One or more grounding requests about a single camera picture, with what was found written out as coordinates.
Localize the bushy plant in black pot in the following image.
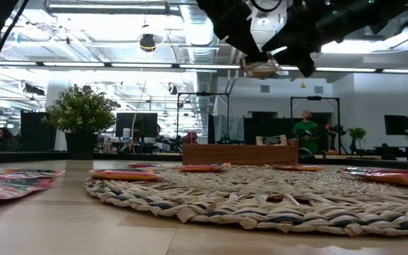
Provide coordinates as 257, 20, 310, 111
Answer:
40, 84, 120, 161

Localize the long strip light rail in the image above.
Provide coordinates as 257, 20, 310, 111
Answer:
0, 61, 408, 74

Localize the red chair backrest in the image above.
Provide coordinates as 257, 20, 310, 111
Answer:
183, 131, 200, 145

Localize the black desk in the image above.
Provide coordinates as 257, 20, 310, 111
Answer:
373, 144, 408, 162

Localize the round woven placemat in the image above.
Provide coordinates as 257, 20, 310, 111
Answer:
84, 165, 408, 237

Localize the black partition panel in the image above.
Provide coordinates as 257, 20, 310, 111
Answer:
20, 110, 57, 152

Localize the wooden compartment caddy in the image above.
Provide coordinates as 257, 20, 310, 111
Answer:
181, 136, 300, 166

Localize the silver ribbed air duct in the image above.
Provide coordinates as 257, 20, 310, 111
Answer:
181, 0, 220, 120

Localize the round white lamp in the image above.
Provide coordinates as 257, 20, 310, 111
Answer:
256, 14, 271, 28

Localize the red strawberry tea packet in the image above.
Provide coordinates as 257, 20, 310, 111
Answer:
0, 177, 56, 208
338, 166, 408, 175
0, 173, 51, 182
128, 162, 163, 169

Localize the black computer monitor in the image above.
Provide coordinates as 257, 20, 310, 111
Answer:
383, 114, 408, 136
115, 112, 159, 139

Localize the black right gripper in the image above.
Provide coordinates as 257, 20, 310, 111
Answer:
261, 0, 336, 78

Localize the person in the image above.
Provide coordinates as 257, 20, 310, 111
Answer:
0, 126, 21, 152
292, 108, 321, 154

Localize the orange tea packet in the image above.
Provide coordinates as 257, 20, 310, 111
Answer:
176, 162, 232, 174
88, 169, 162, 182
0, 168, 66, 177
273, 164, 324, 172
344, 171, 408, 188

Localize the black hanging round device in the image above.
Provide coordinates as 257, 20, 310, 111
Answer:
139, 33, 157, 53

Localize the black partition screen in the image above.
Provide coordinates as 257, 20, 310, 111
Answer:
243, 112, 332, 146

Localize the beige tea packet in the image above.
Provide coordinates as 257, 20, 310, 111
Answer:
255, 134, 288, 147
242, 59, 282, 79

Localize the small green potted plant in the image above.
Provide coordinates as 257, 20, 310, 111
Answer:
348, 127, 368, 156

